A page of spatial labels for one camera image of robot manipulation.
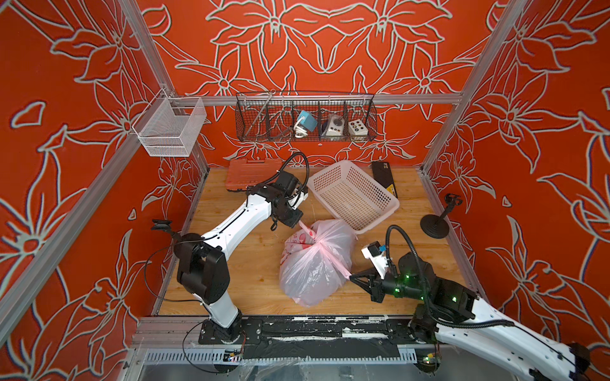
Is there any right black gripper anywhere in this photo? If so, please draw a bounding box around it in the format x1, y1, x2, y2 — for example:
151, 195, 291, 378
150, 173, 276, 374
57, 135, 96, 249
348, 268, 429, 307

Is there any pink plastic bag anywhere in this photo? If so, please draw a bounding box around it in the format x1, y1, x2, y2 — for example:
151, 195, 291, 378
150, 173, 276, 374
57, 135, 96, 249
279, 219, 357, 307

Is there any white perforated plastic basket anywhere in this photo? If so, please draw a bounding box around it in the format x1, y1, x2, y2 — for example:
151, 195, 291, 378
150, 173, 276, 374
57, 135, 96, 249
308, 160, 400, 234

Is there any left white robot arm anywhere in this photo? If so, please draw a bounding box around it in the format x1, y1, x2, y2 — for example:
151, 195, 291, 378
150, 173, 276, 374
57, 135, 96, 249
173, 170, 309, 343

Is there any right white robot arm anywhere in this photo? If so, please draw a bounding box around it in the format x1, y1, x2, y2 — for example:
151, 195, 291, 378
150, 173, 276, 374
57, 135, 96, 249
349, 245, 590, 380

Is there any orange plastic tool case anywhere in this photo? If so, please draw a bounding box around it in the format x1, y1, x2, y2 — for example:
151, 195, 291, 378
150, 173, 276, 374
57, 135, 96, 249
225, 159, 283, 191

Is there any right black round stand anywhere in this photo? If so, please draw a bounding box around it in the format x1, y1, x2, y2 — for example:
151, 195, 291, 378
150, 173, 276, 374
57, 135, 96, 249
420, 193, 463, 239

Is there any black round stand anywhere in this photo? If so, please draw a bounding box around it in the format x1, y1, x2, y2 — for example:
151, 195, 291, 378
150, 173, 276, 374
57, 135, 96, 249
420, 193, 463, 239
151, 219, 182, 242

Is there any white device with knobs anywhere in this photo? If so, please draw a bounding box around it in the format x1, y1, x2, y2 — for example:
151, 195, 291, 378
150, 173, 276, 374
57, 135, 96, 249
321, 114, 346, 141

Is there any black box yellow label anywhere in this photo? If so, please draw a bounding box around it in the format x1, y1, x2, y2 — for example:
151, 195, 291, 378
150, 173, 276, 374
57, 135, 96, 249
371, 161, 398, 198

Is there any white button box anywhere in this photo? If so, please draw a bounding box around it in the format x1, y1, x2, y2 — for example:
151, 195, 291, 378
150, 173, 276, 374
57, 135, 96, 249
348, 119, 369, 141

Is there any left black round stand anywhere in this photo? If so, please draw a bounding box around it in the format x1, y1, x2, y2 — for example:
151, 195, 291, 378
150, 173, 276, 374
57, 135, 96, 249
151, 219, 182, 242

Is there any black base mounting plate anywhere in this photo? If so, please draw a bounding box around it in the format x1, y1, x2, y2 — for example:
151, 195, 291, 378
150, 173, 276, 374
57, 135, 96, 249
196, 315, 440, 362

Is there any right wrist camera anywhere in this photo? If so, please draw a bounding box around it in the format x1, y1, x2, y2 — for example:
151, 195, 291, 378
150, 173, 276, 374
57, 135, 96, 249
362, 241, 389, 279

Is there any teal box with cable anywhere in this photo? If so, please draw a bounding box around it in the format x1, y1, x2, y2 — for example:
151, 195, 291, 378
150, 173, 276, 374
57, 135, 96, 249
292, 110, 318, 139

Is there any black wire wall basket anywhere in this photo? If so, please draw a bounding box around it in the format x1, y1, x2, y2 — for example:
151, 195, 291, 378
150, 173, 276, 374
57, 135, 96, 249
235, 90, 379, 143

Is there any clear wire wall basket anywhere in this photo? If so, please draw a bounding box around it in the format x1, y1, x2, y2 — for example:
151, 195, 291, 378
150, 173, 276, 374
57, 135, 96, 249
132, 97, 207, 157

